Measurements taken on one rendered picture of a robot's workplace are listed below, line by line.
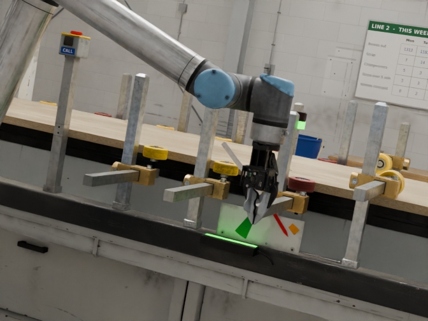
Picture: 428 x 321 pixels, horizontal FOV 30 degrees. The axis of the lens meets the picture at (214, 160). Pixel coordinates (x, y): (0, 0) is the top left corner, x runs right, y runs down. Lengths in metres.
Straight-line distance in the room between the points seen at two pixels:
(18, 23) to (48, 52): 9.63
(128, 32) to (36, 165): 1.15
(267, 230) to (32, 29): 0.88
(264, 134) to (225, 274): 0.63
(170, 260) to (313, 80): 7.47
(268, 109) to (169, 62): 0.28
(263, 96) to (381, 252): 0.77
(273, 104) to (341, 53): 7.82
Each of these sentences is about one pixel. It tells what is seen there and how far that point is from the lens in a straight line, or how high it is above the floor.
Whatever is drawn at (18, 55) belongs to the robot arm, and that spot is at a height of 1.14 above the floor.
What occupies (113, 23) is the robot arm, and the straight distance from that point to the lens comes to 1.93.
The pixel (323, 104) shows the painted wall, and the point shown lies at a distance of 9.80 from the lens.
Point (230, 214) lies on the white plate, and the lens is 2.39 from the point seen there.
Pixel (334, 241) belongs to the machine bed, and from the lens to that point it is 2.55.
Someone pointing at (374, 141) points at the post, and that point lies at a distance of 2.28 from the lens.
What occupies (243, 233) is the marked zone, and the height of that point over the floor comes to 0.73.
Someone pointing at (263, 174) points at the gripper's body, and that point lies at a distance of 1.97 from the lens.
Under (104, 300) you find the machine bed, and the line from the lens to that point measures 2.92.
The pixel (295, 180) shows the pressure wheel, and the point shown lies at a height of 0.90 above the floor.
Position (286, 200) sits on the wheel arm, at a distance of 2.26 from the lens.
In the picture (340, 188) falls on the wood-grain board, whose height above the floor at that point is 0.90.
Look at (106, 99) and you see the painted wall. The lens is 11.17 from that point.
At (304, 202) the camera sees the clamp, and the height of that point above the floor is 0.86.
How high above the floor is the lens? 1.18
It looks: 6 degrees down
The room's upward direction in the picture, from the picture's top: 10 degrees clockwise
